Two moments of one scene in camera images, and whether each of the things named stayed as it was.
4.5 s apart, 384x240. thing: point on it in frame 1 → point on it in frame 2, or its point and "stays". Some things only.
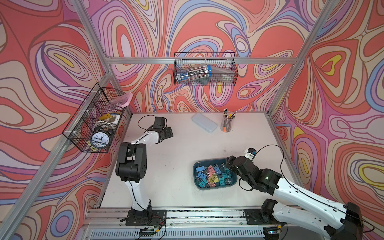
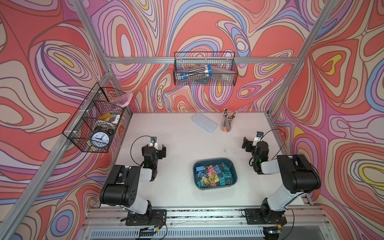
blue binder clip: [198, 169] stays
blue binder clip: [201, 175] stays
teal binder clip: [226, 174] stays
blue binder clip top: [217, 170] stays
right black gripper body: [231, 160] → [254, 156]
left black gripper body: [165, 132] → [156, 157]
